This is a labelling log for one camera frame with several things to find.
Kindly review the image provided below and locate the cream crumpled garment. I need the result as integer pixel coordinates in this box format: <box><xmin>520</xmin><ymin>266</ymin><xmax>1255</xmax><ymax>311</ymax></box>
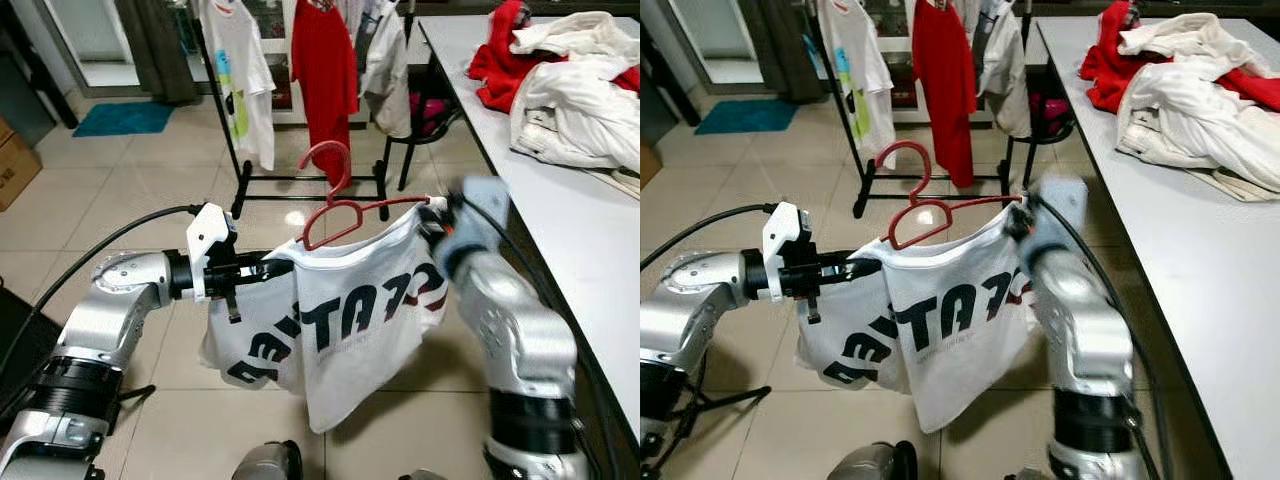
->
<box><xmin>1118</xmin><ymin>12</ymin><xmax>1256</xmax><ymax>61</ymax></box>
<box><xmin>510</xmin><ymin>12</ymin><xmax>641</xmax><ymax>66</ymax></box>

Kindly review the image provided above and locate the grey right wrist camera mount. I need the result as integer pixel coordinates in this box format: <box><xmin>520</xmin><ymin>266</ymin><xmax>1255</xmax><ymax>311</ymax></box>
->
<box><xmin>440</xmin><ymin>178</ymin><xmax>511</xmax><ymax>263</ymax></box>
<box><xmin>1030</xmin><ymin>178</ymin><xmax>1091</xmax><ymax>261</ymax></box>

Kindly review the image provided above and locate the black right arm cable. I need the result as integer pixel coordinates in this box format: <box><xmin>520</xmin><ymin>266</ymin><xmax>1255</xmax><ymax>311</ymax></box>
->
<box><xmin>1035</xmin><ymin>195</ymin><xmax>1171</xmax><ymax>480</ymax></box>
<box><xmin>465</xmin><ymin>198</ymin><xmax>626</xmax><ymax>480</ymax></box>

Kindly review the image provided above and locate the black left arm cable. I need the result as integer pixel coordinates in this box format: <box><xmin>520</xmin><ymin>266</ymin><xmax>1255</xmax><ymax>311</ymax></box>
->
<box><xmin>640</xmin><ymin>205</ymin><xmax>776</xmax><ymax>271</ymax></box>
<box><xmin>0</xmin><ymin>205</ymin><xmax>206</xmax><ymax>381</ymax></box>

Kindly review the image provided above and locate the beige hanging jacket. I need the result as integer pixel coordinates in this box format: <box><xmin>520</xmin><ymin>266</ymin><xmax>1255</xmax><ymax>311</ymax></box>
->
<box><xmin>358</xmin><ymin>0</ymin><xmax>413</xmax><ymax>139</ymax></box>
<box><xmin>978</xmin><ymin>0</ymin><xmax>1031</xmax><ymax>139</ymax></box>

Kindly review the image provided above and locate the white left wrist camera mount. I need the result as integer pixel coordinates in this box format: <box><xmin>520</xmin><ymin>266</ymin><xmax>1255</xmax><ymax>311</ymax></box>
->
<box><xmin>185</xmin><ymin>203</ymin><xmax>238</xmax><ymax>301</ymax></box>
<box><xmin>762</xmin><ymin>203</ymin><xmax>813</xmax><ymax>301</ymax></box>

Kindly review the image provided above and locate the grey curtain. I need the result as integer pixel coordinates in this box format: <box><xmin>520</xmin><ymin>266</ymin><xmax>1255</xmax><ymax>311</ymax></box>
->
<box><xmin>740</xmin><ymin>0</ymin><xmax>826</xmax><ymax>101</ymax></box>
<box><xmin>115</xmin><ymin>0</ymin><xmax>201</xmax><ymax>106</ymax></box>

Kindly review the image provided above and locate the white t-shirt black print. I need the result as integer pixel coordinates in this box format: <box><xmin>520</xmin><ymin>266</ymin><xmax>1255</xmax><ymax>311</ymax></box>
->
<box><xmin>200</xmin><ymin>205</ymin><xmax>451</xmax><ymax>434</ymax></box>
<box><xmin>797</xmin><ymin>205</ymin><xmax>1041</xmax><ymax>434</ymax></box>

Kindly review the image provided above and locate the red plastic hanger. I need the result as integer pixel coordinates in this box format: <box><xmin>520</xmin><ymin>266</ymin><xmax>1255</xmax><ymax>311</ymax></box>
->
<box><xmin>885</xmin><ymin>140</ymin><xmax>1026</xmax><ymax>251</ymax></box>
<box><xmin>297</xmin><ymin>140</ymin><xmax>446</xmax><ymax>251</ymax></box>

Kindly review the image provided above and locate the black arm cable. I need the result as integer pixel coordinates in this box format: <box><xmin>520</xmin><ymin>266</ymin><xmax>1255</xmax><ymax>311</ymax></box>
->
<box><xmin>465</xmin><ymin>198</ymin><xmax>626</xmax><ymax>480</ymax></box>
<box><xmin>640</xmin><ymin>205</ymin><xmax>776</xmax><ymax>271</ymax></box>
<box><xmin>1035</xmin><ymin>195</ymin><xmax>1171</xmax><ymax>480</ymax></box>
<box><xmin>0</xmin><ymin>205</ymin><xmax>206</xmax><ymax>381</ymax></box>

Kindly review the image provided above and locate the teal floor mat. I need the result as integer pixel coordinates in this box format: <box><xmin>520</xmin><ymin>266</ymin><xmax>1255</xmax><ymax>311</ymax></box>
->
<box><xmin>72</xmin><ymin>100</ymin><xmax>176</xmax><ymax>138</ymax></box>
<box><xmin>695</xmin><ymin>98</ymin><xmax>799</xmax><ymax>136</ymax></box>

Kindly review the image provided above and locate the red t-shirt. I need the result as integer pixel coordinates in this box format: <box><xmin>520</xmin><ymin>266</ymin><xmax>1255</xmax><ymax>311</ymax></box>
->
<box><xmin>290</xmin><ymin>0</ymin><xmax>359</xmax><ymax>186</ymax></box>
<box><xmin>912</xmin><ymin>0</ymin><xmax>979</xmax><ymax>189</ymax></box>

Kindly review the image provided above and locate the glass sliding door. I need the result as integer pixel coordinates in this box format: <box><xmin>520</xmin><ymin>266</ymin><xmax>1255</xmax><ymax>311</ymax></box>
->
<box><xmin>665</xmin><ymin>0</ymin><xmax>756</xmax><ymax>91</ymax></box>
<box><xmin>40</xmin><ymin>0</ymin><xmax>131</xmax><ymax>96</ymax></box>

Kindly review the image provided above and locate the red hoodie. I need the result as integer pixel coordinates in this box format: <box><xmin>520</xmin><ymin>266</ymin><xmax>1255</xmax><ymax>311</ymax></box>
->
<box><xmin>1078</xmin><ymin>0</ymin><xmax>1280</xmax><ymax>114</ymax></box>
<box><xmin>467</xmin><ymin>0</ymin><xmax>641</xmax><ymax>114</ymax></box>

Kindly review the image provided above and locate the steel and black clothes rack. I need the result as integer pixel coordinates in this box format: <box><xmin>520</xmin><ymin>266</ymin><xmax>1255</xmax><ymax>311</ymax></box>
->
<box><xmin>190</xmin><ymin>0</ymin><xmax>416</xmax><ymax>221</ymax></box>
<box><xmin>815</xmin><ymin>0</ymin><xmax>1031</xmax><ymax>221</ymax></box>

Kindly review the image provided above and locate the long white table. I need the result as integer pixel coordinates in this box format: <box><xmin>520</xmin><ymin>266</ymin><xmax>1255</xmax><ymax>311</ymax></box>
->
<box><xmin>415</xmin><ymin>15</ymin><xmax>641</xmax><ymax>441</ymax></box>
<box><xmin>1035</xmin><ymin>15</ymin><xmax>1280</xmax><ymax>480</ymax></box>

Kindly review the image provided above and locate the beige folded jacket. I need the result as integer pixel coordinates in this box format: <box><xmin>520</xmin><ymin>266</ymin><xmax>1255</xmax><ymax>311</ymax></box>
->
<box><xmin>510</xmin><ymin>55</ymin><xmax>641</xmax><ymax>201</ymax></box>
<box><xmin>1115</xmin><ymin>55</ymin><xmax>1280</xmax><ymax>201</ymax></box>

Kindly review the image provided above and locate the white t-shirt colourful print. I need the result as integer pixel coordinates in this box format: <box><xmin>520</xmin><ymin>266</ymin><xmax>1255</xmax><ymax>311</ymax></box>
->
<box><xmin>820</xmin><ymin>0</ymin><xmax>898</xmax><ymax>171</ymax></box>
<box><xmin>198</xmin><ymin>0</ymin><xmax>278</xmax><ymax>173</ymax></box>

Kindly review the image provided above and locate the black table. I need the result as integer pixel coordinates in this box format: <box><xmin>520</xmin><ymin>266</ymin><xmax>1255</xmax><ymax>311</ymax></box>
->
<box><xmin>0</xmin><ymin>0</ymin><xmax>79</xmax><ymax>129</ymax></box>
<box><xmin>640</xmin><ymin>0</ymin><xmax>701</xmax><ymax>126</ymax></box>

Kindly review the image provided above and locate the black folding chair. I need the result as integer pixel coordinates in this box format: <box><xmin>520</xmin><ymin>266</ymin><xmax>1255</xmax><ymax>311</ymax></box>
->
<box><xmin>0</xmin><ymin>285</ymin><xmax>156</xmax><ymax>431</ymax></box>
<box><xmin>640</xmin><ymin>345</ymin><xmax>773</xmax><ymax>471</ymax></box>

